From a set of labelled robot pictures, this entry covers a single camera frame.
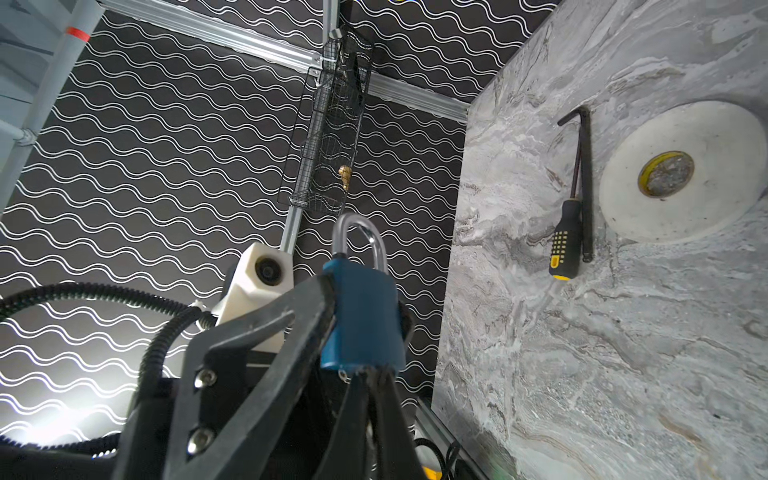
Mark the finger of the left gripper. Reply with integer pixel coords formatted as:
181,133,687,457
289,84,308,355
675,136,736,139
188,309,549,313
179,275,335,479

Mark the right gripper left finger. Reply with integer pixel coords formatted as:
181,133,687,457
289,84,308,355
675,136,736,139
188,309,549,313
313,368,375,480

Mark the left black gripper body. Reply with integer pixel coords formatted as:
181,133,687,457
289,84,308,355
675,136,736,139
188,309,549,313
112,323,312,479

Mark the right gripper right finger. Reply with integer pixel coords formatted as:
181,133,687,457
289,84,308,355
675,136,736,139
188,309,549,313
370,369,426,479

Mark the blue padlock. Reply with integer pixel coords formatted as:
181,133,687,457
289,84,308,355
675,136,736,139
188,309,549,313
320,212,406,375

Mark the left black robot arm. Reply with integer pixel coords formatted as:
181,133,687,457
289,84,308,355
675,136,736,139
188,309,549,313
1,299,172,458

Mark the black hex key tool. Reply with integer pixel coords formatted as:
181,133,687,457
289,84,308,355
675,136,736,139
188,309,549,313
557,105,594,263

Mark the brass object in black basket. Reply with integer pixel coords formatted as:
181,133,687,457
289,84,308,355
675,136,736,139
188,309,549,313
337,165,352,192

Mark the white tape roll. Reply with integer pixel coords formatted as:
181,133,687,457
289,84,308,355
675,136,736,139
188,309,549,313
599,100,767,244

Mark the black wire wall basket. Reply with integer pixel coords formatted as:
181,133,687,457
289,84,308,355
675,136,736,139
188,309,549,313
277,23,375,215

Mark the yellow black handled screwdriver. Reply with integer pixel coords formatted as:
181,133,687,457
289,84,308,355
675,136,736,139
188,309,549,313
549,147,583,281

